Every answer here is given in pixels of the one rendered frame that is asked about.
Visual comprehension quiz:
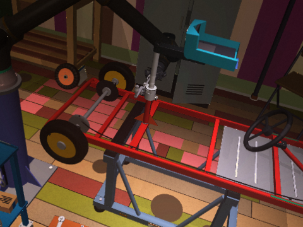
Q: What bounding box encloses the blue shelf cart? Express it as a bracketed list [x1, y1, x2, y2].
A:
[0, 140, 34, 227]

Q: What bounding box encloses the orange plate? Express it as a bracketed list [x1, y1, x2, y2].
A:
[46, 214, 92, 227]

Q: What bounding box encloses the black steering wheel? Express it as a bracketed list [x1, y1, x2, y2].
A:
[243, 109, 294, 153]

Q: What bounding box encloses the black sprocket disc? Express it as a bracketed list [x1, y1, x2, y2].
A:
[95, 79, 119, 102]

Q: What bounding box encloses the tan box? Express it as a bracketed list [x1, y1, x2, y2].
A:
[0, 190, 18, 214]

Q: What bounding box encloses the red go-kart frame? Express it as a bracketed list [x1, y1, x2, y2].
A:
[44, 77, 303, 214]

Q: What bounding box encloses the black seat mount bracket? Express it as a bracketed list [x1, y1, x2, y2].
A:
[153, 42, 188, 61]

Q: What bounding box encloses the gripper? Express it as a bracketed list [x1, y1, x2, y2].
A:
[144, 57, 171, 81]

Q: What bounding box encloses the grey brake disc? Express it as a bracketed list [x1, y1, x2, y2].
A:
[68, 113, 91, 134]

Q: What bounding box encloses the black drive belt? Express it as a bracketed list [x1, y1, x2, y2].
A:
[80, 120, 137, 150]

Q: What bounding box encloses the grey axle shaft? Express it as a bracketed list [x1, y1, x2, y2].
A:
[81, 78, 119, 121]

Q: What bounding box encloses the grey floor pan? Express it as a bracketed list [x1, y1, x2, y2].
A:
[216, 125, 303, 199]

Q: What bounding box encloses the grey seat pillar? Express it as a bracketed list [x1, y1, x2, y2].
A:
[148, 52, 160, 88]

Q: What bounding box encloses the silver quick-release lever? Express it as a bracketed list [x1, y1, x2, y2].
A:
[134, 84, 146, 98]

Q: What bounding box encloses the blue-grey work stand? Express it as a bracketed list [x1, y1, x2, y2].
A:
[92, 100, 241, 227]

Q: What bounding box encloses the black wheel yellow hub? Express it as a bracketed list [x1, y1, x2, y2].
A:
[98, 61, 136, 93]
[39, 119, 90, 165]

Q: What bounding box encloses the silver seat clamp collar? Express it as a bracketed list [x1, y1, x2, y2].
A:
[144, 84, 159, 102]

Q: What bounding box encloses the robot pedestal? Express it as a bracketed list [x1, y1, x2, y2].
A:
[0, 67, 58, 199]

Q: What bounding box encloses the teal go-kart seat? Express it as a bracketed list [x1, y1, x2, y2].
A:
[184, 19, 241, 72]

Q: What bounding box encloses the wooden workbench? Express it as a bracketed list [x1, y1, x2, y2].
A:
[0, 0, 103, 71]

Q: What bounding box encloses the grey wedge block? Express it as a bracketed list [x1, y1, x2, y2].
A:
[78, 64, 88, 86]

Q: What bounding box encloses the grey metal locker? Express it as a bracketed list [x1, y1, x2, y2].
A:
[135, 0, 247, 109]

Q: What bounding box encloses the black wheel orange hub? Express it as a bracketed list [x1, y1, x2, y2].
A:
[54, 62, 81, 90]

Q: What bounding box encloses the black pole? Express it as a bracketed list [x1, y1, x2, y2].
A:
[251, 0, 303, 101]

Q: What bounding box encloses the black frame brown stool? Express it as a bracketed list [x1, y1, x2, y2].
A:
[257, 45, 303, 141]

